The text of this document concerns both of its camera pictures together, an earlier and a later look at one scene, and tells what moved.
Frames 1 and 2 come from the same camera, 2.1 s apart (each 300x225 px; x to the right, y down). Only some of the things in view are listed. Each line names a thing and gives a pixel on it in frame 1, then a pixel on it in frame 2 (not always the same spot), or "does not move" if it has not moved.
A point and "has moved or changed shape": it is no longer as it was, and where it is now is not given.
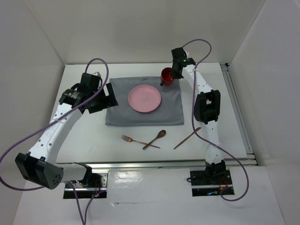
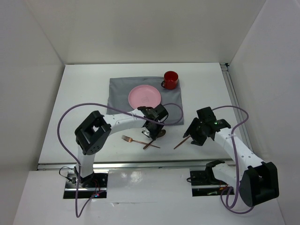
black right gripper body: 175,73 → 199,136
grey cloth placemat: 142,101 does not move
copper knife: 183,140 does not move
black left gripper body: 98,103 → 153,131
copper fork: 130,140 does not move
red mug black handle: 166,78 has moved or changed shape
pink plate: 144,98 does not move
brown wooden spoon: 161,133 does not move
